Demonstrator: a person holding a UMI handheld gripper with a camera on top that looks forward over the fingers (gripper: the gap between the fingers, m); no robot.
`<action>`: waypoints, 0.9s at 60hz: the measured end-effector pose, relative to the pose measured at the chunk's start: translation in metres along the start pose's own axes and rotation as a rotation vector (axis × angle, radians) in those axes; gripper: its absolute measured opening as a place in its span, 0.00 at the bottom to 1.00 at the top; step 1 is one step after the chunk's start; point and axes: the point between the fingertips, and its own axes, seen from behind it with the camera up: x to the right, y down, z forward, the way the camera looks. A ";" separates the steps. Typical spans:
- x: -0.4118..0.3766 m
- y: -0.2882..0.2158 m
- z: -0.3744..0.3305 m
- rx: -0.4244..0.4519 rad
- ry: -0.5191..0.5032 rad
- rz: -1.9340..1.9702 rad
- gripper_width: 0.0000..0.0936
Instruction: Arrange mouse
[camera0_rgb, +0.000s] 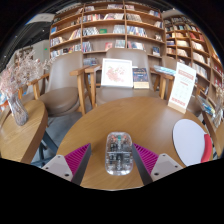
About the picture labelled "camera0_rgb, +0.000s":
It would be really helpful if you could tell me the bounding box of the distant wooden bookshelf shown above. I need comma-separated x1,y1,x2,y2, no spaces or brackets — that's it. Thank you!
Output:
13,46,34,64

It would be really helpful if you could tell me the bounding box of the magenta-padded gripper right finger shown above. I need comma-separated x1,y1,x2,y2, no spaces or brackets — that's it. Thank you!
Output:
131,143,184,186

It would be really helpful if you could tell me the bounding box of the glass vase with pink flowers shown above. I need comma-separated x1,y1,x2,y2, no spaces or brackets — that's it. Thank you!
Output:
0,49,56,127

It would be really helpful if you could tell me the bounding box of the dark blue book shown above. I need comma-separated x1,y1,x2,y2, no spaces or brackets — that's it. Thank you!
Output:
132,67,150,90

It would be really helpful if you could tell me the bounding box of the white mouse pad, red wrist rest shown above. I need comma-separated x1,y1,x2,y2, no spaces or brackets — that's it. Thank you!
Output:
172,118,214,167

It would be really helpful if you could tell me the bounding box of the stack of colourful magazines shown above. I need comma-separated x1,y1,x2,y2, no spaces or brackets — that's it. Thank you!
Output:
196,94,216,118

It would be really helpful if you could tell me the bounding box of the white framed floral picture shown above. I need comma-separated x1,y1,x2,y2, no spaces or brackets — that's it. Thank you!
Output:
100,57,134,89

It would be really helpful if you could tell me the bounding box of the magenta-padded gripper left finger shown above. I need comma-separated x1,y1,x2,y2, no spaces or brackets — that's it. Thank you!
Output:
40,143,92,186

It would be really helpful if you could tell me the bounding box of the curved wooden bookshelf with books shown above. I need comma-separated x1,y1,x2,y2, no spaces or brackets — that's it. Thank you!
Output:
163,13,224,111

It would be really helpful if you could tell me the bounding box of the teal book stack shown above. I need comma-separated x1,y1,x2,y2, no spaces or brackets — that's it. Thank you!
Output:
153,64,177,76

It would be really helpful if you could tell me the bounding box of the transparent computer mouse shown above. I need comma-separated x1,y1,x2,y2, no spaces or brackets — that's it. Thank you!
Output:
105,131,134,177

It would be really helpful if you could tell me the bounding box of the wide wooden bookshelf with books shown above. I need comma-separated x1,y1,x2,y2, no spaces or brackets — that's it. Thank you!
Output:
48,1,167,68

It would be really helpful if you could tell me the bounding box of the white sign on wooden base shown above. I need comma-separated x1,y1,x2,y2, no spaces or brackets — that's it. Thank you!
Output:
167,61,198,115

